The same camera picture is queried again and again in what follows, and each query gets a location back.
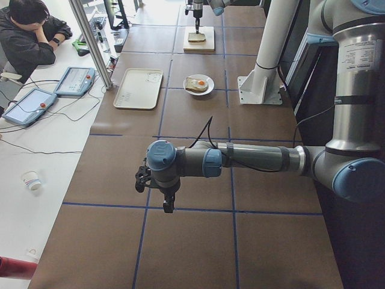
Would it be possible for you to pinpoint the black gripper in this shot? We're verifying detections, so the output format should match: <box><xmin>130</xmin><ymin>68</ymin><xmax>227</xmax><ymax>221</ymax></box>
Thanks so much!
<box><xmin>158</xmin><ymin>184</ymin><xmax>180</xmax><ymax>213</ymax></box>
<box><xmin>192</xmin><ymin>0</ymin><xmax>203</xmax><ymax>33</ymax></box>

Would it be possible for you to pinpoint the bread slice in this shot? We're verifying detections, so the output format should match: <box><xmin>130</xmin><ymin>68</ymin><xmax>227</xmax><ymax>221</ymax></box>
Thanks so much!
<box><xmin>185</xmin><ymin>77</ymin><xmax>208</xmax><ymax>93</ymax></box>
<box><xmin>188</xmin><ymin>33</ymin><xmax>206</xmax><ymax>43</ymax></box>

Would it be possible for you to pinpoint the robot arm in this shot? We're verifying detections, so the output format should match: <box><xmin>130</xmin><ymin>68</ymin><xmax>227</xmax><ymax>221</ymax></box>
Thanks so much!
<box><xmin>135</xmin><ymin>1</ymin><xmax>384</xmax><ymax>213</ymax></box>
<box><xmin>188</xmin><ymin>0</ymin><xmax>235</xmax><ymax>34</ymax></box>

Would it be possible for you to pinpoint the wooden cutting board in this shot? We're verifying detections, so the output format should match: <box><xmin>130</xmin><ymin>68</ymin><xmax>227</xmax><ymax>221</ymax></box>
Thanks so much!
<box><xmin>183</xmin><ymin>26</ymin><xmax>215</xmax><ymax>52</ymax></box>

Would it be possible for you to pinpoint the fried egg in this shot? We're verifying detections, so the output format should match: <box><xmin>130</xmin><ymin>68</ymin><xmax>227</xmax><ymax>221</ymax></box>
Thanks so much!
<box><xmin>191</xmin><ymin>79</ymin><xmax>208</xmax><ymax>91</ymax></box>

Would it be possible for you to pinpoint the cream bear tray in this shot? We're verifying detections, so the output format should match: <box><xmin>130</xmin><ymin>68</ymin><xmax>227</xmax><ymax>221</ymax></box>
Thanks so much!
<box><xmin>113</xmin><ymin>68</ymin><xmax>163</xmax><ymax>110</ymax></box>

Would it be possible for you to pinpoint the teach pendant far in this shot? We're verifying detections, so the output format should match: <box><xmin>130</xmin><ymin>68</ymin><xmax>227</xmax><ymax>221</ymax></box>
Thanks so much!
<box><xmin>54</xmin><ymin>67</ymin><xmax>96</xmax><ymax>98</ymax></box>

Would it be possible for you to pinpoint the teach pendant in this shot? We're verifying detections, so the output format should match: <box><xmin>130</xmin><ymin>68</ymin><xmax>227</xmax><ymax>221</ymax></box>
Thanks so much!
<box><xmin>54</xmin><ymin>67</ymin><xmax>96</xmax><ymax>98</ymax></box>
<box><xmin>2</xmin><ymin>88</ymin><xmax>58</xmax><ymax>126</ymax></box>

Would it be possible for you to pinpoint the paper cup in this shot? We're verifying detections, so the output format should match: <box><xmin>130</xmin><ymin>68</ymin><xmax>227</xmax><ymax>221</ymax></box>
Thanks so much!
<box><xmin>21</xmin><ymin>171</ymin><xmax>42</xmax><ymax>191</ymax></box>

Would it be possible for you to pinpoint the teach pendant near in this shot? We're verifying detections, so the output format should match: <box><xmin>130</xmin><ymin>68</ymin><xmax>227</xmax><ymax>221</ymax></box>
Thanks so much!
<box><xmin>2</xmin><ymin>88</ymin><xmax>58</xmax><ymax>126</ymax></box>

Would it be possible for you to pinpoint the seated person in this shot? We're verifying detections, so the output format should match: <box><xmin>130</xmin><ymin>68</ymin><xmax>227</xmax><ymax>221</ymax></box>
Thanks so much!
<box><xmin>1</xmin><ymin>1</ymin><xmax>73</xmax><ymax>84</ymax></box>

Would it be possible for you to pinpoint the red cylinder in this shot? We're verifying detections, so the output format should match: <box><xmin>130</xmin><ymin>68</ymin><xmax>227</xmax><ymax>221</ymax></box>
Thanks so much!
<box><xmin>0</xmin><ymin>256</ymin><xmax>38</xmax><ymax>280</ymax></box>

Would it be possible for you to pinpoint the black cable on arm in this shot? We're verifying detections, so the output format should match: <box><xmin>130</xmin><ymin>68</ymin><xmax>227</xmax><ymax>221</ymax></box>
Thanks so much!
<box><xmin>188</xmin><ymin>115</ymin><xmax>285</xmax><ymax>173</ymax></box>

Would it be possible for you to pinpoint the aluminium frame post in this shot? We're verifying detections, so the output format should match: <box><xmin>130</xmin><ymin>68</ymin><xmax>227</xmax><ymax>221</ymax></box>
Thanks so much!
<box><xmin>69</xmin><ymin>0</ymin><xmax>113</xmax><ymax>90</ymax></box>

